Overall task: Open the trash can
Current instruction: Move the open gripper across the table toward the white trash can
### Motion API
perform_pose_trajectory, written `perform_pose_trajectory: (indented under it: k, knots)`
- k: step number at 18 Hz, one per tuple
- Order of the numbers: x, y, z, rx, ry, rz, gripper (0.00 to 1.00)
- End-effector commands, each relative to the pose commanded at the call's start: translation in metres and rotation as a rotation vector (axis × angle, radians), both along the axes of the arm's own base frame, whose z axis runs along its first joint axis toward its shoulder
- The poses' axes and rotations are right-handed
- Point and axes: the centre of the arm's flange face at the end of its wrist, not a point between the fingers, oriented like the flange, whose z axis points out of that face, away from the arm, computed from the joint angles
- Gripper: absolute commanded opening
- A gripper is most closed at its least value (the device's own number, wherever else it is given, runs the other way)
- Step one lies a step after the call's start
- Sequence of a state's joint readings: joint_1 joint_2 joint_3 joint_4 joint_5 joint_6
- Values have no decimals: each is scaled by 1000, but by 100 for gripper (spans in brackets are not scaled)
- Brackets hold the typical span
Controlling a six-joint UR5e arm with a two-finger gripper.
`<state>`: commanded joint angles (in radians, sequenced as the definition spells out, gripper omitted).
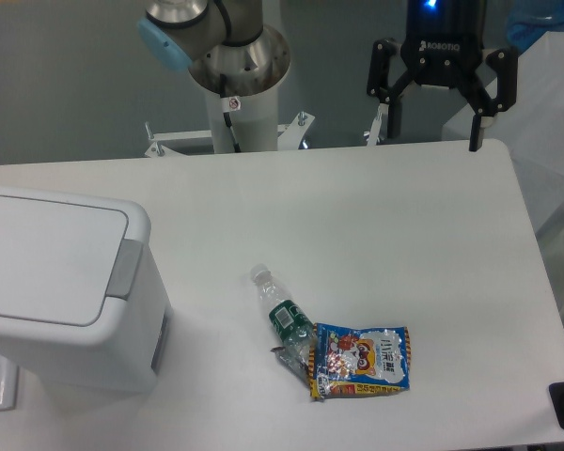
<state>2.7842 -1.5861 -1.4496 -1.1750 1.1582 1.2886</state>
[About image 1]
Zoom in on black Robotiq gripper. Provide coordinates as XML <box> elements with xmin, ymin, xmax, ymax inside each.
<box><xmin>366</xmin><ymin>0</ymin><xmax>519</xmax><ymax>151</ymax></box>

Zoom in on white push-lid trash can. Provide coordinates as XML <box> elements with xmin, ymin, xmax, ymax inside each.
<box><xmin>0</xmin><ymin>186</ymin><xmax>172</xmax><ymax>392</ymax></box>

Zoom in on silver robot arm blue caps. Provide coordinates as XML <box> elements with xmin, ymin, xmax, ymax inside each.
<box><xmin>137</xmin><ymin>1</ymin><xmax>518</xmax><ymax>153</ymax></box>

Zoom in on blue water jug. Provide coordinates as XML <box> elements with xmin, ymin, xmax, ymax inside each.
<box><xmin>506</xmin><ymin>0</ymin><xmax>564</xmax><ymax>53</ymax></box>

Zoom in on crushed clear plastic bottle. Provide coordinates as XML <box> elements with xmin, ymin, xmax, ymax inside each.
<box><xmin>250</xmin><ymin>264</ymin><xmax>317</xmax><ymax>381</ymax></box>

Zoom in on blue cartoon snack bag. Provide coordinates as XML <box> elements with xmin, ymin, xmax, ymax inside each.
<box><xmin>308</xmin><ymin>322</ymin><xmax>412</xmax><ymax>400</ymax></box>

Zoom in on white metal mounting frame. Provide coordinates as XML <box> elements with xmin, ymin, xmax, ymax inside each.
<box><xmin>143</xmin><ymin>105</ymin><xmax>385</xmax><ymax>159</ymax></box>

